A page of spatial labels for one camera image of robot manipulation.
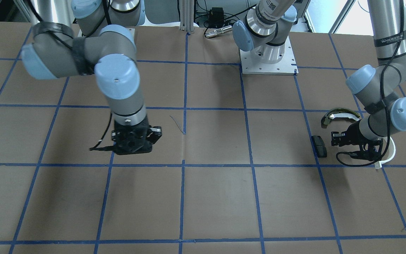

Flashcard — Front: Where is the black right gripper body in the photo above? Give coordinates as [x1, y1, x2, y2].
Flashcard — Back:
[111, 118, 162, 155]

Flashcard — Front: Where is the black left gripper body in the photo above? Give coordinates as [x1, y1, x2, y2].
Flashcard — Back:
[331, 122, 383, 161]

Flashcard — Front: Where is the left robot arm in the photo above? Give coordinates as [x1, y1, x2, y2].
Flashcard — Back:
[233, 0, 406, 163]

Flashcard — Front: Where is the olive curved brake shoe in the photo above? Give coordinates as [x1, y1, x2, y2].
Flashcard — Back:
[321, 108, 361, 128]

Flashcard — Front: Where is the dark brake pad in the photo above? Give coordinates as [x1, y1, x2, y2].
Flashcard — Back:
[311, 135, 327, 158]

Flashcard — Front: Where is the silver cylindrical tool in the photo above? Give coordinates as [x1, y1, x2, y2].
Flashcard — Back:
[204, 25, 232, 39]

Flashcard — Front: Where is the black power brick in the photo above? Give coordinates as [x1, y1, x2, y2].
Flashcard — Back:
[208, 7, 224, 29]

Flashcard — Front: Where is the white curved plastic bracket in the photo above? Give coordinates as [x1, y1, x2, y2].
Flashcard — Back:
[374, 137, 396, 170]

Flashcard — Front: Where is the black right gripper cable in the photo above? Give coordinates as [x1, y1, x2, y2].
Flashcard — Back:
[89, 113, 116, 152]

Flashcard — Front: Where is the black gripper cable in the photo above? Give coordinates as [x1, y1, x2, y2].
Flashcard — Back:
[89, 113, 116, 152]
[336, 0, 406, 167]

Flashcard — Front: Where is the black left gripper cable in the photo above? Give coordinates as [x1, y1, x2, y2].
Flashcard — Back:
[336, 0, 406, 167]

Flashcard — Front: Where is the aluminium frame post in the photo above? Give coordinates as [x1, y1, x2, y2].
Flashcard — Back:
[178, 0, 195, 34]

